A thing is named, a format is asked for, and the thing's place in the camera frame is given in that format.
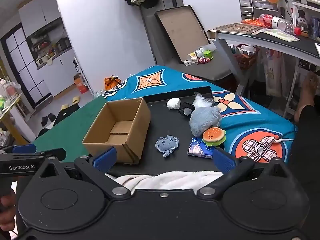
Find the yellow table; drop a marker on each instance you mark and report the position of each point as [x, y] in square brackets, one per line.
[10, 126]

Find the grey plush toy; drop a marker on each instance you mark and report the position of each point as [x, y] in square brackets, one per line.
[203, 121]

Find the person's bare foot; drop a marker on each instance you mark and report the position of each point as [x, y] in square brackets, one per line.
[306, 97]

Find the green white packet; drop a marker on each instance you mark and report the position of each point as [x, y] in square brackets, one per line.
[280, 34]

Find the blue patterned blanket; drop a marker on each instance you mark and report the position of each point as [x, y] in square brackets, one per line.
[175, 80]

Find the black bag white dot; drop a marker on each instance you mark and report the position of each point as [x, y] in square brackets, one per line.
[61, 116]

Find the white crumpled wad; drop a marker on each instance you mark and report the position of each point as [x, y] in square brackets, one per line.
[173, 104]

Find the grey drawer unit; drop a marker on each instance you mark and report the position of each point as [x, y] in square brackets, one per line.
[257, 7]

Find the blue-grey frayed cloth piece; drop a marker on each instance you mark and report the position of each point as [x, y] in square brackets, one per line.
[166, 143]

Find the black-framed cardboard lid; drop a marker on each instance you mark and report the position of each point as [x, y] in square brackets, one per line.
[180, 30]

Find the brown cardboard box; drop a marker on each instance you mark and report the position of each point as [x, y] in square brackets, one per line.
[142, 122]

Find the person's left hand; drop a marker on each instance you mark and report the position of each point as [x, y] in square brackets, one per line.
[6, 213]

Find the black slipper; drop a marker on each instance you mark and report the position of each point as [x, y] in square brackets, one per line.
[52, 117]
[45, 121]

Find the green cloth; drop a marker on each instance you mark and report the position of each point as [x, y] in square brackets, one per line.
[75, 120]

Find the red cardboard box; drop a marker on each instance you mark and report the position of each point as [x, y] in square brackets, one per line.
[81, 85]

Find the small red purple toy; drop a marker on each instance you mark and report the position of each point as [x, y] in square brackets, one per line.
[205, 59]

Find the grey padded chair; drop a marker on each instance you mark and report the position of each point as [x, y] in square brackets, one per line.
[215, 67]

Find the white fleece cloth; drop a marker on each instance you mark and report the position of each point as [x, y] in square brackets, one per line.
[162, 180]

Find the plastic bottle red label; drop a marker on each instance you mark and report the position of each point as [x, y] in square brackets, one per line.
[277, 23]

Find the black white mouse figure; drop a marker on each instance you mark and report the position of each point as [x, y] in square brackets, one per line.
[302, 21]

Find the white charger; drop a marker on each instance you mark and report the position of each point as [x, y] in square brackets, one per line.
[190, 62]

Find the crumpled plastic bag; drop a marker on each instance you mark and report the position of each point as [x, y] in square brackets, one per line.
[98, 94]

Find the white kitchen cabinet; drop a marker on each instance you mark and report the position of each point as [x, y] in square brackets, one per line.
[62, 70]

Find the black rice cooker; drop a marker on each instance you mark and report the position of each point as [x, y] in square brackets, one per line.
[63, 44]

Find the hamburger plush toy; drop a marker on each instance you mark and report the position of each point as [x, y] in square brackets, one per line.
[212, 135]

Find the person's leg black pants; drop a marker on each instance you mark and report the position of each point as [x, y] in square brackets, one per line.
[308, 135]

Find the brown patterned board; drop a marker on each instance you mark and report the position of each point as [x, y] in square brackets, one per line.
[235, 28]

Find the clear plastic bag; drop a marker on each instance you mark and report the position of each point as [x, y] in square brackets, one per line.
[203, 101]

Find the black-framed sliding door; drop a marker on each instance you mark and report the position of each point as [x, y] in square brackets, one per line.
[22, 67]

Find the blue tissue pack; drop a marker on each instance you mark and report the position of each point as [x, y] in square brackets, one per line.
[197, 150]

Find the small green toy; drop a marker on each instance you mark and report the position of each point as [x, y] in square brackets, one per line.
[207, 53]

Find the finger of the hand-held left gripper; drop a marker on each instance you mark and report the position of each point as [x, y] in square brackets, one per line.
[25, 148]
[55, 153]

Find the grey desk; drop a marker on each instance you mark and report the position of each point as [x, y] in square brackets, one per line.
[287, 43]

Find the white bottle yellow label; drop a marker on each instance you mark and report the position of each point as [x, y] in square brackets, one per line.
[200, 51]

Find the white tote bag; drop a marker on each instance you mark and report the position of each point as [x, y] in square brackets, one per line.
[273, 75]

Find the orange bag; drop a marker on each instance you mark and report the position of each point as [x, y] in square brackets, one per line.
[112, 83]

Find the small black object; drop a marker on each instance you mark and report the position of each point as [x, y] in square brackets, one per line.
[186, 111]

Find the yellow slipper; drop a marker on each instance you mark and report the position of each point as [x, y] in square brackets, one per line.
[64, 107]
[75, 100]

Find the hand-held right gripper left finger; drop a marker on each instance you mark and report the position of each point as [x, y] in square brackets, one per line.
[105, 158]

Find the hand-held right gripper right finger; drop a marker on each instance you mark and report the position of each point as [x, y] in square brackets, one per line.
[223, 161]

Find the red plastic basket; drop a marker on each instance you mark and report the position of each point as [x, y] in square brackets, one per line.
[246, 57]

